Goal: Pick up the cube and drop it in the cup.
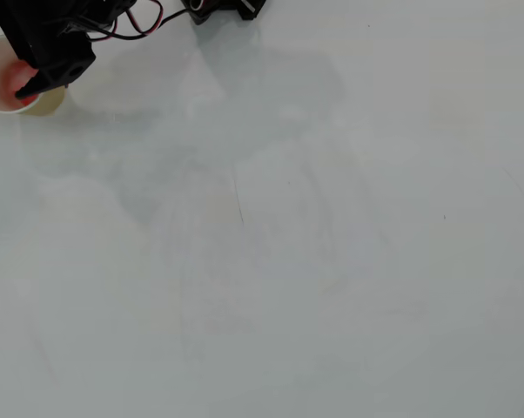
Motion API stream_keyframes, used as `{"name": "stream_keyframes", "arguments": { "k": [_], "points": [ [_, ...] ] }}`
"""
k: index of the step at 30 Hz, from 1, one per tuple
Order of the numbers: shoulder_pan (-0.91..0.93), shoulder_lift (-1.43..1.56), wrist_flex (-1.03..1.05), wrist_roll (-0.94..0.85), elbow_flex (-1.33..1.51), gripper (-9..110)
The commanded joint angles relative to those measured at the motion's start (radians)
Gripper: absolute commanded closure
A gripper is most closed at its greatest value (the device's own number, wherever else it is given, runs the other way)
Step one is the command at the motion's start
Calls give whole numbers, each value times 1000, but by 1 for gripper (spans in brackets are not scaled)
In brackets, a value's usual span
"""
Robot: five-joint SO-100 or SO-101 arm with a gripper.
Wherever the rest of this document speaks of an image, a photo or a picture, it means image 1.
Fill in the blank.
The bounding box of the thin arm wiring cable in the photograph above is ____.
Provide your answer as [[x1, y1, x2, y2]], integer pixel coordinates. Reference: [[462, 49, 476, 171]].
[[87, 0, 193, 41]]

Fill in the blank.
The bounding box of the red foam cube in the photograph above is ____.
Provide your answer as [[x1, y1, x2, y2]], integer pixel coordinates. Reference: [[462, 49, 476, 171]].
[[0, 60, 39, 105]]

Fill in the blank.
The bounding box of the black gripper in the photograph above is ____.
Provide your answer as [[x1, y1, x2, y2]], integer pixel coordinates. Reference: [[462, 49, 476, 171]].
[[0, 12, 97, 100]]

